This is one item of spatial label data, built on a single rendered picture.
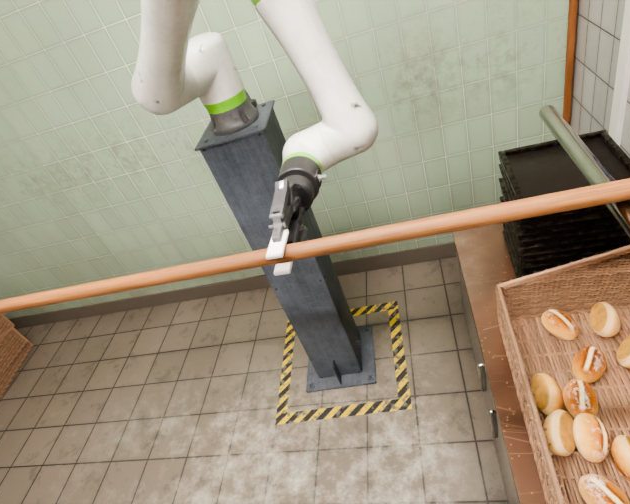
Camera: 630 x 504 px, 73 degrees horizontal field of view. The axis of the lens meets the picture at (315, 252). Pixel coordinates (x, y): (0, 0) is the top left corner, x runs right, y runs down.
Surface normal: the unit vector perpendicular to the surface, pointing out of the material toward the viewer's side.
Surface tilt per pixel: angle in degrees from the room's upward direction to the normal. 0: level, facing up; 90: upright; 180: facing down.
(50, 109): 90
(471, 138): 90
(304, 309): 90
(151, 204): 90
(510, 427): 0
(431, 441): 0
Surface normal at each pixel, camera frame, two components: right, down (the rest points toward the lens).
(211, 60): 0.68, 0.24
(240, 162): -0.04, 0.65
